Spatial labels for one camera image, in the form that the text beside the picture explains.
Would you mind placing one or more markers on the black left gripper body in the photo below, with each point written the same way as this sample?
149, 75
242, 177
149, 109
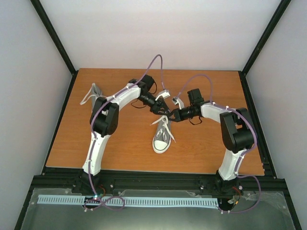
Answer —
154, 108

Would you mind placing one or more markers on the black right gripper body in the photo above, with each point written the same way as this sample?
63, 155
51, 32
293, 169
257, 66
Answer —
179, 116

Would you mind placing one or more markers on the white shoelace of sneaker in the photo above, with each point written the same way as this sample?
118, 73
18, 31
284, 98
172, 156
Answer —
163, 132

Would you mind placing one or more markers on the grey sneaker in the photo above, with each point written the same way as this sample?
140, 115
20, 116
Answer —
93, 94
160, 146

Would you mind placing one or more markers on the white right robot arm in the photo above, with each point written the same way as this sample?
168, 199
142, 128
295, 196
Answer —
238, 134

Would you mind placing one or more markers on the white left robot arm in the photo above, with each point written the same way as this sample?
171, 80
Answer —
105, 115

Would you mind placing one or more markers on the clear plastic front sheet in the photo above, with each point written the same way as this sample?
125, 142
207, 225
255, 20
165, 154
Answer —
252, 211

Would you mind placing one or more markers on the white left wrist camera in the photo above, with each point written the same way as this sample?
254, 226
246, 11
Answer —
162, 94

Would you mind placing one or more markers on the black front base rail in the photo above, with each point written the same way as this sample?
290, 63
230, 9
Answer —
118, 181

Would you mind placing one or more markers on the light blue cable duct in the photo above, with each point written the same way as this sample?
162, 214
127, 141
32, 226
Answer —
128, 201

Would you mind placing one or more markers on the black right frame post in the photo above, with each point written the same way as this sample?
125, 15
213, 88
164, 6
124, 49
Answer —
280, 10

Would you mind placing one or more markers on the black frame post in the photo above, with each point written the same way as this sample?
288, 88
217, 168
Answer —
280, 10
53, 35

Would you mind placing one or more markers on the black left frame post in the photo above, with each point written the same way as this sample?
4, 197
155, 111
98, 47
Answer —
53, 35

